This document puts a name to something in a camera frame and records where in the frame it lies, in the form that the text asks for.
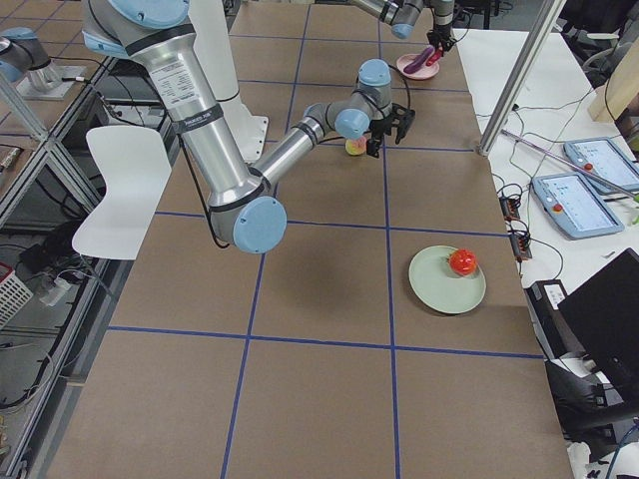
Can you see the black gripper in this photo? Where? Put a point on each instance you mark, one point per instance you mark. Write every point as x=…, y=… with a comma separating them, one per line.
x=441, y=28
x=379, y=127

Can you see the purple toy eggplant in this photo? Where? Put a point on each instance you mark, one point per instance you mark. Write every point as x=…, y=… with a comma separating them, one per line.
x=418, y=61

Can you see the red orange toy pomegranate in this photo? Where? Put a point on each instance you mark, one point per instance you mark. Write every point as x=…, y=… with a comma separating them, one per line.
x=463, y=261

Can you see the red toy chili pepper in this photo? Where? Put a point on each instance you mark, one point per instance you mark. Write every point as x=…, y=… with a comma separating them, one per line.
x=434, y=57

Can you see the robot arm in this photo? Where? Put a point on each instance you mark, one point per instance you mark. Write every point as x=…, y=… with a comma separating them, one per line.
x=402, y=16
x=182, y=44

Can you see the toy peach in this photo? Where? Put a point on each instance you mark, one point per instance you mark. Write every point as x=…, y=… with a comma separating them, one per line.
x=355, y=147

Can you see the pink plate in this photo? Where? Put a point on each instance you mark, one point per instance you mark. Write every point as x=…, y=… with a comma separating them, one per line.
x=422, y=73

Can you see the light green plate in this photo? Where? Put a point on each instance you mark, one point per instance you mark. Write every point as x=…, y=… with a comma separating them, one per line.
x=437, y=286

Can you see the near blue teach pendant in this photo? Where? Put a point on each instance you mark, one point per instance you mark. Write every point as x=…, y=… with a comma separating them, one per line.
x=575, y=207

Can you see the blue teach pendant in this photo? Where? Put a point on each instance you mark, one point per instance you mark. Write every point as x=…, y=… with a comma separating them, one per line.
x=575, y=207
x=603, y=158

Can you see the far blue teach pendant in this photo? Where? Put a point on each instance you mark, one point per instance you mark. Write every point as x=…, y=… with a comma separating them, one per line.
x=603, y=158

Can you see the white plastic chair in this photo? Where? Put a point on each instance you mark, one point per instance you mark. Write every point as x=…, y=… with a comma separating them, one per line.
x=135, y=168

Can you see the black power box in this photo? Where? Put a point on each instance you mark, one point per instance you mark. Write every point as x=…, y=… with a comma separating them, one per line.
x=552, y=331

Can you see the black laptop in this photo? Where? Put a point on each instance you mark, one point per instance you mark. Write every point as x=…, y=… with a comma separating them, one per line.
x=603, y=315

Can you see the white basket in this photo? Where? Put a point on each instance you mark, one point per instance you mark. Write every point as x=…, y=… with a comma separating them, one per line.
x=14, y=293

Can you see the aluminium frame post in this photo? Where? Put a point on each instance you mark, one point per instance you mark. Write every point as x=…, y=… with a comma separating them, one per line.
x=531, y=48

